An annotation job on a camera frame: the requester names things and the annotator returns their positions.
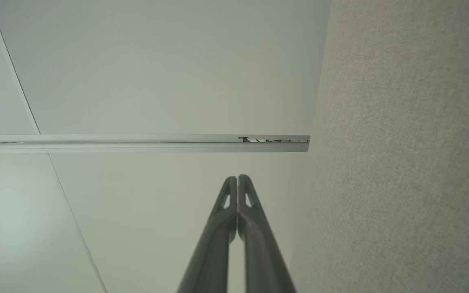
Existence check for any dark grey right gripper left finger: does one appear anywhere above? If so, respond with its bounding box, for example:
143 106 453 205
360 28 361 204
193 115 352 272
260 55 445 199
177 176 238 293

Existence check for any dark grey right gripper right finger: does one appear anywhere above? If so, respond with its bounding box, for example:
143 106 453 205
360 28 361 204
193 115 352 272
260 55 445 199
237 174 297 293

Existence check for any grey fabric sofa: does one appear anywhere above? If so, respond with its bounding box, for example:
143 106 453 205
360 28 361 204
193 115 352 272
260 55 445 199
289 0 469 293

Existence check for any grey double partition post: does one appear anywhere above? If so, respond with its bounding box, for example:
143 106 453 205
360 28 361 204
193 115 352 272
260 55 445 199
0 134 311 154

